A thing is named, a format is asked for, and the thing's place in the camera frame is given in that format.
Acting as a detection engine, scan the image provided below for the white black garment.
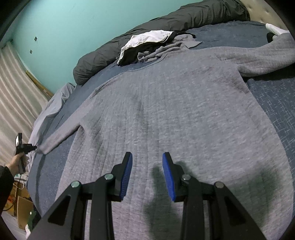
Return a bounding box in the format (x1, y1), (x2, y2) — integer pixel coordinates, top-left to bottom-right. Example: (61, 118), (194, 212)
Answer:
(116, 29), (197, 67)

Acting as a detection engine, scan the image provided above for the grey quilted sweater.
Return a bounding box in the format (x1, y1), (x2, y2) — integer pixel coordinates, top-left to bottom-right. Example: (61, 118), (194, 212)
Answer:
(39, 33), (294, 239)

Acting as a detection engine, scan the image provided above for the grey knit garment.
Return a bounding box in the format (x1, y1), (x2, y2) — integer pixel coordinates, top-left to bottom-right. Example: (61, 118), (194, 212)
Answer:
(137, 34), (202, 63)

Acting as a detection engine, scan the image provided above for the cardboard box on floor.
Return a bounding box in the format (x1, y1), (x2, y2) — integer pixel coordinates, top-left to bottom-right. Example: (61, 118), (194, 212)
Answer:
(16, 196), (34, 230)

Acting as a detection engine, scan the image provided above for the person's left hand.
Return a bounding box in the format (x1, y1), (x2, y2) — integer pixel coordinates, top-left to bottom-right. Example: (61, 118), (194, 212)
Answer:
(5, 152), (25, 177)

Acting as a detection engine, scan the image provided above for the beige striped curtain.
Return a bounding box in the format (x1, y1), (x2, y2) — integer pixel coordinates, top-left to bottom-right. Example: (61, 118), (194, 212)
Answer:
(1, 42), (48, 165)

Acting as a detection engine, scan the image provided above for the folded white grey clothes stack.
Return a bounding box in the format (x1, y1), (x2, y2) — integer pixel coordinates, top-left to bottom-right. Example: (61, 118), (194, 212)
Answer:
(265, 23), (289, 43)

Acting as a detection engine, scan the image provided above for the blue patterned bed sheet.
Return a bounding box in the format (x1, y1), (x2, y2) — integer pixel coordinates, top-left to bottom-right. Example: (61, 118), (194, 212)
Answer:
(27, 21), (294, 215)

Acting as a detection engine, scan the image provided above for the cream tufted headboard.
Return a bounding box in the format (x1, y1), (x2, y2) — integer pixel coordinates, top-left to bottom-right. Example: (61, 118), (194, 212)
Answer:
(240, 0), (287, 30)

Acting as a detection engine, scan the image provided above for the dark grey rolled duvet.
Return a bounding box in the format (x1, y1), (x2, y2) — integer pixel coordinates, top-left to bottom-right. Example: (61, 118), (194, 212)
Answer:
(72, 0), (251, 86)

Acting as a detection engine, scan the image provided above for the light grey blanket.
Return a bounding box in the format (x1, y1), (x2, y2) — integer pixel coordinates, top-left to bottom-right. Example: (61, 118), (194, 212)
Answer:
(27, 82), (77, 162)

